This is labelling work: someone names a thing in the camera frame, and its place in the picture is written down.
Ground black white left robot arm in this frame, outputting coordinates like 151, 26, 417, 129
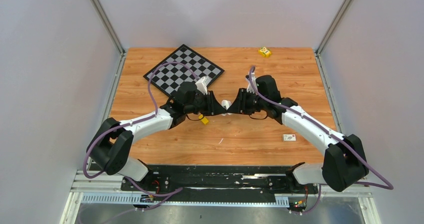
86, 82, 227, 191

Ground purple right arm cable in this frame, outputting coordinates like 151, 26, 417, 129
248, 65, 394, 215

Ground yellow rectangular block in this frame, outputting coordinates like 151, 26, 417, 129
198, 115, 209, 125

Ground yellow printed small box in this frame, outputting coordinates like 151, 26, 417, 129
258, 47, 272, 58

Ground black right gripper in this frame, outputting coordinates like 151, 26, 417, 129
227, 88, 268, 116

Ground black white chessboard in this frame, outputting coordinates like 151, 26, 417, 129
143, 44, 225, 97

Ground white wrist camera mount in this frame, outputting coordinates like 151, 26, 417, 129
195, 76, 211, 94
245, 73, 257, 94

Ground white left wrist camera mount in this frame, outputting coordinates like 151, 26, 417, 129
195, 76, 211, 94

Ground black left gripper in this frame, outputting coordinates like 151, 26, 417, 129
184, 91, 226, 117

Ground white staple box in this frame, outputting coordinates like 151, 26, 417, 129
282, 134, 297, 142

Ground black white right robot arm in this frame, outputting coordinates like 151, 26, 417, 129
227, 75, 369, 193

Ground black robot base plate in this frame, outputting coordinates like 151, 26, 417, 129
120, 165, 318, 204

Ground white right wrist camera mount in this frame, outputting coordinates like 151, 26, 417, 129
245, 73, 257, 94

